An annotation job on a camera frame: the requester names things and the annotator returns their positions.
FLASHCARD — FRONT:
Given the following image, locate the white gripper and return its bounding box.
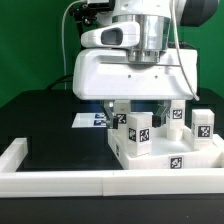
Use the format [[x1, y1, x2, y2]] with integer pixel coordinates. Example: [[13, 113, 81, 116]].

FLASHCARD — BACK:
[[73, 49, 193, 129]]

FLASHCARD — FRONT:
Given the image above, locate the white square table top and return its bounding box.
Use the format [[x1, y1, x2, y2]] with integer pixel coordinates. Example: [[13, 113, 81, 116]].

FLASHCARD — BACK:
[[108, 126, 224, 170]]

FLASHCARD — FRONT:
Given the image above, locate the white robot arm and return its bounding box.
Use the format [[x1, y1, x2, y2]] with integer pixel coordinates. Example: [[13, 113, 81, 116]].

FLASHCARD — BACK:
[[73, 0, 220, 129]]

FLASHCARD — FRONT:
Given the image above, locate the white tag sheet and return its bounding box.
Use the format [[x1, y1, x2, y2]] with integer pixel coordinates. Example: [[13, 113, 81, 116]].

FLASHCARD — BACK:
[[72, 113, 106, 128]]

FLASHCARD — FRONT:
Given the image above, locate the white U-shaped obstacle fence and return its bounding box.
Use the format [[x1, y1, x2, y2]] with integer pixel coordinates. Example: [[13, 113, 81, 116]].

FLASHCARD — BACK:
[[0, 138, 224, 198]]

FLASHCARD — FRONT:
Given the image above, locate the black cable bundle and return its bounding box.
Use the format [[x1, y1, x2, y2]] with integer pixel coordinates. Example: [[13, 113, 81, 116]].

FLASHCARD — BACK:
[[45, 73, 76, 92]]

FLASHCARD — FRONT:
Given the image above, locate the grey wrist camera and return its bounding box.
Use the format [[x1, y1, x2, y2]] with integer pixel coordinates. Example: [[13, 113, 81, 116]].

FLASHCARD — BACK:
[[81, 22, 140, 49]]

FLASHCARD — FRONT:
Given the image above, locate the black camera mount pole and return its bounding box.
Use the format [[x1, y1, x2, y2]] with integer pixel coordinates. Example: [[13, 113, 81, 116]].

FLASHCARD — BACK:
[[69, 0, 115, 35]]

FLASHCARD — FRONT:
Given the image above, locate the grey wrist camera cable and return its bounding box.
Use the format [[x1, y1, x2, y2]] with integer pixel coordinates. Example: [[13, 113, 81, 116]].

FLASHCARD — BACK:
[[169, 0, 201, 102]]

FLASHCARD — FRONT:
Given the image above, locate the white cable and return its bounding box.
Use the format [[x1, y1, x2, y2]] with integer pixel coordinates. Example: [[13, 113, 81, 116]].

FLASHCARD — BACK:
[[61, 0, 87, 90]]

